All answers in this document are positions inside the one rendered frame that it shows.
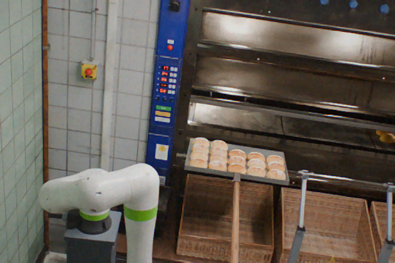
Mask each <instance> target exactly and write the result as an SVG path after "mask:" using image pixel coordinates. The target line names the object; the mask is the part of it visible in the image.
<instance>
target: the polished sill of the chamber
mask: <svg viewBox="0 0 395 263"><path fill-rule="evenodd" d="M186 129H187V130H191V131H196V132H204V133H209V134H214V135H222V136H230V137H235V138H244V139H248V140H257V141H264V142H270V143H278V144H287V145H291V146H300V147H304V148H308V149H317V150H321V151H330V152H338V153H343V154H351V155H356V156H365V157H372V158H378V159H386V160H391V161H395V152H394V151H387V150H382V149H378V148H369V147H365V146H356V145H351V144H344V143H335V142H330V141H322V140H313V139H308V138H300V137H296V136H287V135H279V134H274V133H270V132H264V131H257V130H248V129H243V128H235V127H227V126H221V125H214V124H208V123H201V122H192V121H188V123H187V127H186Z"/></svg>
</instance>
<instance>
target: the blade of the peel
mask: <svg viewBox="0 0 395 263"><path fill-rule="evenodd" d="M193 140H194V139H192V138H191V139H190V142H189V149H188V154H187V157H186V163H185V166H184V170H192V171H197V172H205V173H209V174H214V175H221V176H227V177H233V174H234V172H229V171H228V166H229V164H228V160H229V158H230V157H229V155H228V154H229V152H230V151H231V150H234V149H240V150H242V151H243V152H245V154H246V159H245V161H246V165H245V168H246V173H245V174H241V178H243V179H248V180H256V181H260V182H269V183H276V184H282V185H288V184H289V177H288V171H287V168H286V162H285V156H284V153H283V152H277V151H269V150H264V149H256V148H248V147H247V146H240V145H234V144H227V145H228V150H227V163H226V166H227V170H226V171H224V170H216V169H208V167H207V168H203V167H195V166H190V165H189V162H190V160H191V159H190V154H191V153H192V151H191V148H192V147H193V144H192V141H193ZM212 142H213V141H209V147H208V150H209V151H210V150H211V148H210V144H211V143H212ZM250 152H259V153H261V154H262V155H263V156H264V158H265V161H264V164H265V165H266V167H265V169H264V170H265V177H259V176H254V175H248V174H247V169H248V168H249V167H248V166H247V163H248V162H249V161H248V159H247V155H248V154H249V153H250ZM271 155H278V156H281V157H282V158H283V160H284V164H283V165H284V167H285V171H284V173H285V175H286V178H285V180H279V179H275V178H267V172H268V170H267V165H268V164H267V161H266V160H267V158H268V156H271ZM210 156H211V155H210V153H208V154H207V157H208V158H207V161H206V162H207V165H208V164H209V163H210V162H209V157H210Z"/></svg>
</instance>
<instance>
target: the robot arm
mask: <svg viewBox="0 0 395 263"><path fill-rule="evenodd" d="M159 185H160V180H159V177H158V174H157V172H156V171H155V169H154V168H152V167H151V166H150V165H147V164H136V165H132V166H130V167H127V168H124V169H121V170H116V171H112V172H107V171H106V170H103V169H88V170H84V171H82V172H80V173H77V174H75V175H70V176H66V177H64V178H59V179H56V180H51V181H48V182H46V183H45V184H44V185H43V186H42V187H41V189H40V191H39V195H38V199H39V203H40V205H41V207H42V208H43V209H44V210H45V211H46V212H48V217H49V218H57V219H62V221H64V222H67V229H74V228H77V229H78V230H79V231H81V232H83V233H86V234H89V235H98V234H102V233H104V232H106V231H108V230H109V229H110V227H111V225H112V220H111V217H110V216H109V210H110V208H112V207H115V206H119V205H121V204H123V209H124V218H125V229H126V237H127V263H152V241H153V235H154V226H155V222H156V213H157V203H158V202H159ZM66 211H68V212H66ZM61 212H63V214H58V213H61Z"/></svg>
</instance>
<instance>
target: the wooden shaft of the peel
mask: <svg viewBox="0 0 395 263"><path fill-rule="evenodd" d="M238 226H239V182H234V183H233V216H232V236H231V263H238Z"/></svg>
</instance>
